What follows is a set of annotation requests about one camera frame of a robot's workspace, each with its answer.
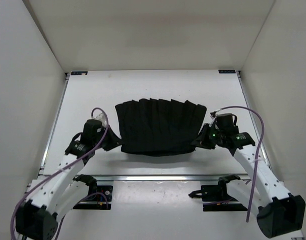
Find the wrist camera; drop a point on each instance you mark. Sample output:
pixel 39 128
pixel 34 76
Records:
pixel 214 114
pixel 101 117

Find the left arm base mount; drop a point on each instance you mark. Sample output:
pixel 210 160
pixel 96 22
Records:
pixel 101 198

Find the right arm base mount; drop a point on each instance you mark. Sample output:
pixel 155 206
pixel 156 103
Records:
pixel 215 198

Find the corner label sticker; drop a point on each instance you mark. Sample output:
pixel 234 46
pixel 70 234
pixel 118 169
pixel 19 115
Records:
pixel 79 73
pixel 226 71

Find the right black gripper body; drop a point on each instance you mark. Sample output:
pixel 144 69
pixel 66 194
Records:
pixel 217 135

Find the right corner label sticker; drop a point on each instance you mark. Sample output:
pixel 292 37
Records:
pixel 226 71

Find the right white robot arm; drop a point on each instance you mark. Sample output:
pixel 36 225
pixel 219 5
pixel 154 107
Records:
pixel 277 210

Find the left corner label sticker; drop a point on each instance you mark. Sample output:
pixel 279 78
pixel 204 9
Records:
pixel 79 73

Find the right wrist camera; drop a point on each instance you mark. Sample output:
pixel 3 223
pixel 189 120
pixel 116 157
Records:
pixel 214 114

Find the front aluminium table rail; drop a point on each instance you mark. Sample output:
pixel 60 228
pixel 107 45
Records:
pixel 157 178

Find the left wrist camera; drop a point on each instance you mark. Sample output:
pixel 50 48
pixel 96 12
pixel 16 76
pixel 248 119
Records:
pixel 101 117

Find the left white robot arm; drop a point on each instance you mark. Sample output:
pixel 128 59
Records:
pixel 39 214

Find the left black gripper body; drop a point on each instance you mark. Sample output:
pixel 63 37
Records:
pixel 98 136

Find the black pleated skirt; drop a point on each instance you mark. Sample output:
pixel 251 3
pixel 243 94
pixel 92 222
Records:
pixel 159 127

